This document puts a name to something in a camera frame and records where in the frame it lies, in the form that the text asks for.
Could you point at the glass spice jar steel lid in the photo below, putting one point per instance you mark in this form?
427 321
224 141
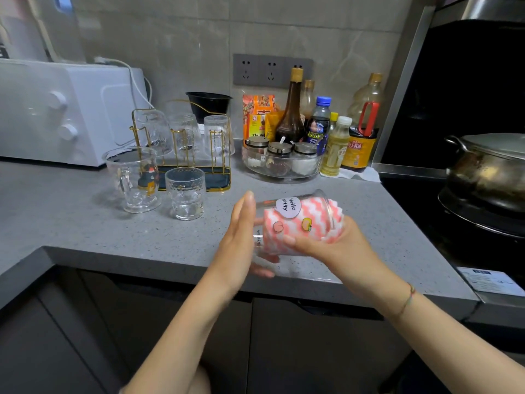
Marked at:
256 142
279 148
304 148

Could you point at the clear bottle brown cap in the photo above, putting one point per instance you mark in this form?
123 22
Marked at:
307 100

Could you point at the white label sticker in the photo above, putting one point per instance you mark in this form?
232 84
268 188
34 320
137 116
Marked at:
492 281

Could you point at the black plastic bowl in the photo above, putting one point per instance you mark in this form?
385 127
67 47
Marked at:
209 104

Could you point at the clear round condiment tray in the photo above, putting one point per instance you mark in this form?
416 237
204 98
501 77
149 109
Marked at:
283 174

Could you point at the stainless steel pot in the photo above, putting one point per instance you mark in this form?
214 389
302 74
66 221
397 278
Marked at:
488 180

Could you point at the yellow seasoning pouch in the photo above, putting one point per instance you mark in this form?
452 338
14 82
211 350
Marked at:
272 127

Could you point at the embossed ribbed clear glass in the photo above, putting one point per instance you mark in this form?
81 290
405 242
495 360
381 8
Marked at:
185 135

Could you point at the person's left forearm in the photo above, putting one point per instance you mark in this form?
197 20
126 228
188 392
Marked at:
176 344

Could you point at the small bottle yellow cap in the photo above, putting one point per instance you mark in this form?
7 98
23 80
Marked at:
334 118

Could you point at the dark brown glass bottle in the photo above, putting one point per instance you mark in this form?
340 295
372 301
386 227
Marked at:
290 123

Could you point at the clear jug blue lid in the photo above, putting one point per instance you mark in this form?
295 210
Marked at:
61 32

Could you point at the white paper towel sheet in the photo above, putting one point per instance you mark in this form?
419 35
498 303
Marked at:
365 175

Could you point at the cartoon cat print glass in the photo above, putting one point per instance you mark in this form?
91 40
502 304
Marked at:
287 207

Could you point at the orange seasoning packet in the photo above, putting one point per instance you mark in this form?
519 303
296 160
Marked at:
256 116

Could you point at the white microwave oven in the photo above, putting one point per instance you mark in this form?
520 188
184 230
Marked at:
65 110

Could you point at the penguin print glass mug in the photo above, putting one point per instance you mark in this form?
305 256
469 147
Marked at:
129 184

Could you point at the person's left hand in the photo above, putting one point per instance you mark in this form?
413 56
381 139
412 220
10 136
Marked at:
234 258

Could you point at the grey wall socket panel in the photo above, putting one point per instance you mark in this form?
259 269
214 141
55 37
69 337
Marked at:
270 70

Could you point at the yellow liquid bottle white cap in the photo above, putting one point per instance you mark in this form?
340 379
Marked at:
335 151

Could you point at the short textured glass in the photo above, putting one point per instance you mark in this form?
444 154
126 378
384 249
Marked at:
184 196

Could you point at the person's right forearm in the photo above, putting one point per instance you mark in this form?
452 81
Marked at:
459 348

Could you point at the person's right hand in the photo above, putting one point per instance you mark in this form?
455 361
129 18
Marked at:
357 266

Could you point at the clear container pink lid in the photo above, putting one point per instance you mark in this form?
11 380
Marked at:
20 32

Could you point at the dark bottle blue cap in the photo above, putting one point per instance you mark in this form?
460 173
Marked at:
318 129

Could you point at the steel pot lid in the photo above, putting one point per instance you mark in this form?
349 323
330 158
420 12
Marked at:
496 143

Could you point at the small ribbed clear glass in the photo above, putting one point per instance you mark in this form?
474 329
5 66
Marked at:
218 135

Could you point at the pink striped cloth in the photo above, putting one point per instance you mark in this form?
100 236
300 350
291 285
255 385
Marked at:
322 221

